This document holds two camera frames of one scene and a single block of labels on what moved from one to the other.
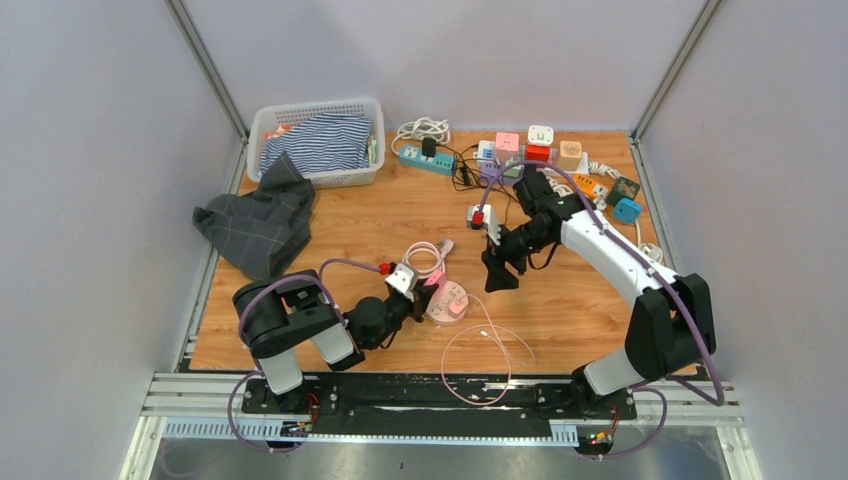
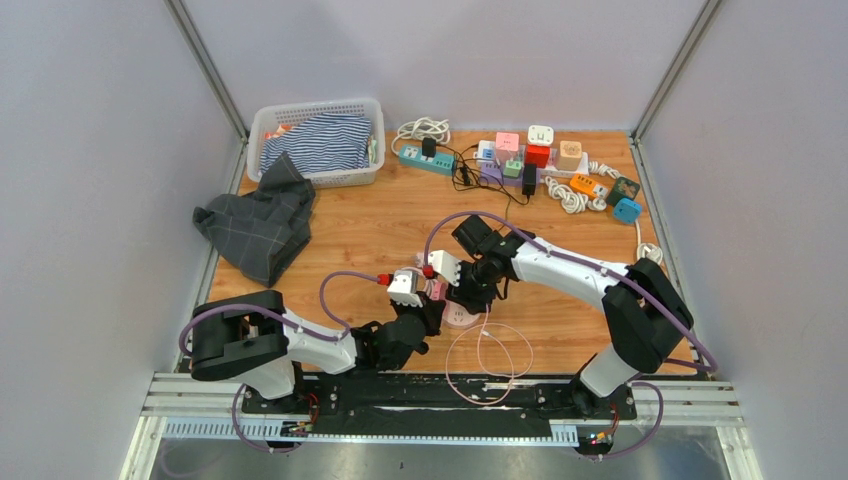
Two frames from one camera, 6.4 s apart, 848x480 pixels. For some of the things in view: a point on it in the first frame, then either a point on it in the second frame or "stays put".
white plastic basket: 272,117 stays put
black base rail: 443,407 stays put
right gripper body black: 517,244 → 477,286
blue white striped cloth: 328,142 stays put
